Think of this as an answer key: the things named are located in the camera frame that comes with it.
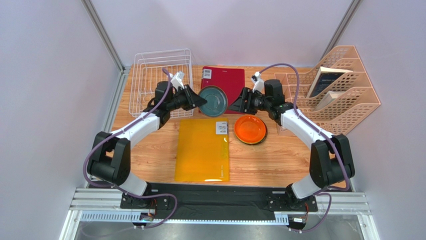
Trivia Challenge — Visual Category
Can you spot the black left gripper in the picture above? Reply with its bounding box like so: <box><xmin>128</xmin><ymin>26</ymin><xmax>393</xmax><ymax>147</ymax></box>
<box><xmin>167</xmin><ymin>84</ymin><xmax>208</xmax><ymax>112</ymax></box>

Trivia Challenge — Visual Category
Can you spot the dark teal plate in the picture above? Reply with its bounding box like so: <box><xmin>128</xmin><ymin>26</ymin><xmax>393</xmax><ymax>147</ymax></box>
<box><xmin>199</xmin><ymin>86</ymin><xmax>228</xmax><ymax>117</ymax></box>

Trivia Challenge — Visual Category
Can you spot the orange plate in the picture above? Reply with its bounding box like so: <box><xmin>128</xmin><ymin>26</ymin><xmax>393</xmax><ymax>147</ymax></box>
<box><xmin>234</xmin><ymin>115</ymin><xmax>268</xmax><ymax>136</ymax></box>

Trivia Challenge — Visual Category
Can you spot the lime green plate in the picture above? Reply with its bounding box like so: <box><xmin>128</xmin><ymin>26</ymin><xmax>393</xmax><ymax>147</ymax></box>
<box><xmin>235</xmin><ymin>134</ymin><xmax>268</xmax><ymax>146</ymax></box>

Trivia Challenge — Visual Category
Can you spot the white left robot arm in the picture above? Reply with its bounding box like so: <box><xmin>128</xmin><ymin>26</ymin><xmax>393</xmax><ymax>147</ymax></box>
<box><xmin>83</xmin><ymin>81</ymin><xmax>207</xmax><ymax>198</ymax></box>

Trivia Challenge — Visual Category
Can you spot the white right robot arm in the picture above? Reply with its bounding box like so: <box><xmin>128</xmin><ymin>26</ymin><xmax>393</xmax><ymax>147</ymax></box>
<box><xmin>228</xmin><ymin>79</ymin><xmax>355</xmax><ymax>201</ymax></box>

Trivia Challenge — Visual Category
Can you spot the red plastic folder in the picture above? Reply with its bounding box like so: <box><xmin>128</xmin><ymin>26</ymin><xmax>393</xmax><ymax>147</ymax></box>
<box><xmin>200</xmin><ymin>66</ymin><xmax>245</xmax><ymax>114</ymax></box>

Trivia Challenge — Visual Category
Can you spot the yellow plastic folder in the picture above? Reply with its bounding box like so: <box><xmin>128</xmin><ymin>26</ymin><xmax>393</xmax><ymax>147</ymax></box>
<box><xmin>174</xmin><ymin>117</ymin><xmax>230</xmax><ymax>182</ymax></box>

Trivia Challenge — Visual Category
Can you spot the dark covered book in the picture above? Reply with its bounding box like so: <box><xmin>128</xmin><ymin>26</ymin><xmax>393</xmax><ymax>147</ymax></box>
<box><xmin>307</xmin><ymin>72</ymin><xmax>344</xmax><ymax>98</ymax></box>

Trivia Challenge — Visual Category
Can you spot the beige covered book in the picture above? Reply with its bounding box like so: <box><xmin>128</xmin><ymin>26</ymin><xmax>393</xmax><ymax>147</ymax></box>
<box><xmin>314</xmin><ymin>91</ymin><xmax>345</xmax><ymax>112</ymax></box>

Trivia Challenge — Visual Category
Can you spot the pink plastic file organizer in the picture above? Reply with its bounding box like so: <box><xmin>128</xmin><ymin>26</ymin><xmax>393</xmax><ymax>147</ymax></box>
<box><xmin>274</xmin><ymin>45</ymin><xmax>381</xmax><ymax>135</ymax></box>

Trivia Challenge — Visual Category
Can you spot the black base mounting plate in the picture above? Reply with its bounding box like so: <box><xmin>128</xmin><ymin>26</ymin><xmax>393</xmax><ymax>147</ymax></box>
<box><xmin>120</xmin><ymin>183</ymin><xmax>318</xmax><ymax>221</ymax></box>

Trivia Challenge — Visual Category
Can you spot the white wire dish rack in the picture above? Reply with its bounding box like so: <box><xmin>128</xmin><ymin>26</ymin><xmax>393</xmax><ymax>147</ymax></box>
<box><xmin>128</xmin><ymin>48</ymin><xmax>194</xmax><ymax>118</ymax></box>

